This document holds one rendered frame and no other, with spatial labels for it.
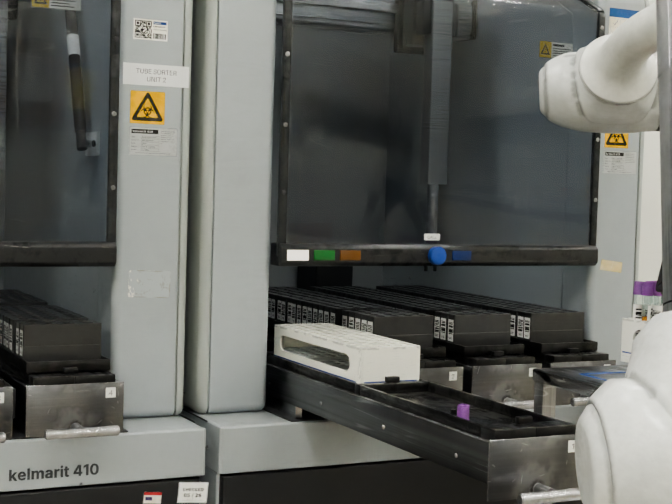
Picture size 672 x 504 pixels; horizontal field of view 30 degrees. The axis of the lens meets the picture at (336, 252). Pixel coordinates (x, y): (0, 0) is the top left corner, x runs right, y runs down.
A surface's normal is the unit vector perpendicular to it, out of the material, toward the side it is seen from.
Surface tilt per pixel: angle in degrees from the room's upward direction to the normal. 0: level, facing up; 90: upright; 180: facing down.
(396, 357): 90
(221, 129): 90
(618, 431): 63
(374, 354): 90
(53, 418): 90
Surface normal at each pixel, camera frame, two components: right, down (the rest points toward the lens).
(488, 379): 0.45, 0.06
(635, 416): -0.50, -0.52
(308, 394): -0.89, 0.00
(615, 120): -0.03, 0.88
